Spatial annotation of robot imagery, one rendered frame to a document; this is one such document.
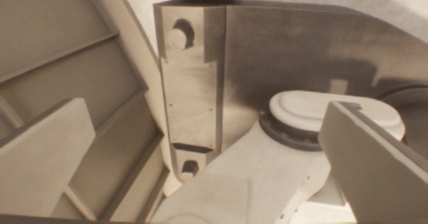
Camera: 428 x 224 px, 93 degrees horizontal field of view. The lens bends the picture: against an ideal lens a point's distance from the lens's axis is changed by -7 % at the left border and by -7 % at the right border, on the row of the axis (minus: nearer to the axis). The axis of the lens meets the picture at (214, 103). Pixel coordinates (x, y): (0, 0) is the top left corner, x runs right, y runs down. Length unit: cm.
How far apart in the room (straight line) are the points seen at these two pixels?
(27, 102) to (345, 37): 61
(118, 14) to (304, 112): 57
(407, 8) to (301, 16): 32
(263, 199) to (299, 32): 31
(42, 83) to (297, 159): 50
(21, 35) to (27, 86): 11
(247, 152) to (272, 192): 7
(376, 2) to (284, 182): 50
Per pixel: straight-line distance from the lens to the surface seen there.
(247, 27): 45
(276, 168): 31
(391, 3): 68
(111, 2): 73
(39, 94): 54
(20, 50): 56
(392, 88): 55
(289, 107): 36
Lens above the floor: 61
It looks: 58 degrees down
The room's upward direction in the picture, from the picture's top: 157 degrees counter-clockwise
